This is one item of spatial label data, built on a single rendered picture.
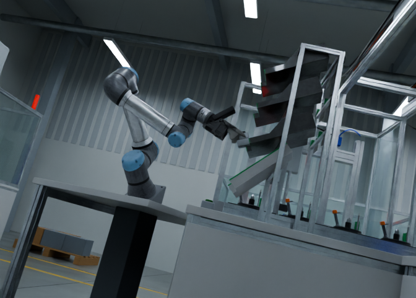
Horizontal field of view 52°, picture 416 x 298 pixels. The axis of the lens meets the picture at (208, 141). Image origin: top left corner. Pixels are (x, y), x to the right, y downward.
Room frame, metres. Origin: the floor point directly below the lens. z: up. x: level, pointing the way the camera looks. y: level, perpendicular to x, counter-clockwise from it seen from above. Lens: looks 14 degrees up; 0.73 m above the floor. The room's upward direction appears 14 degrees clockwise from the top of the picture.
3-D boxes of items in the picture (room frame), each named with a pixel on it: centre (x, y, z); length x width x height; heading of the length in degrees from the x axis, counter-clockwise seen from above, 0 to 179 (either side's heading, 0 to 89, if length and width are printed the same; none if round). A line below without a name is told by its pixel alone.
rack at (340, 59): (1.82, -0.39, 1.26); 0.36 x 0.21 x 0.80; 176
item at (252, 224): (2.16, -0.74, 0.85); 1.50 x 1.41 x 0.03; 176
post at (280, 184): (2.37, -0.46, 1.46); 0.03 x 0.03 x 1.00; 86
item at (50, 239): (7.65, 2.03, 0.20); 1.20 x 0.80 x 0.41; 78
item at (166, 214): (2.26, 0.23, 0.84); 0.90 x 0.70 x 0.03; 148
